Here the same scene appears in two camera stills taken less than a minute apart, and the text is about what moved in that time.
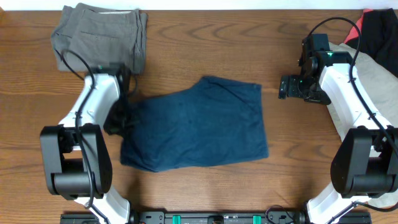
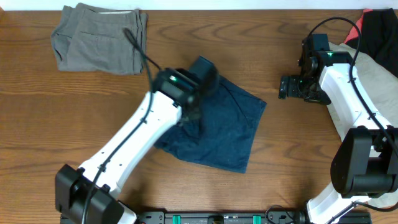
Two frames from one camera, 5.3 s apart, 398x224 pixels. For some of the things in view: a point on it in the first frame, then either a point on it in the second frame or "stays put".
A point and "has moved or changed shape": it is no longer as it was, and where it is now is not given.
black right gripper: (321, 98) stays put
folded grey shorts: (86, 35) stays put
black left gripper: (115, 129) -> (196, 112)
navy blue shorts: (219, 121) has moved or changed shape
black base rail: (219, 217) stays put
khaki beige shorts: (382, 85) stays put
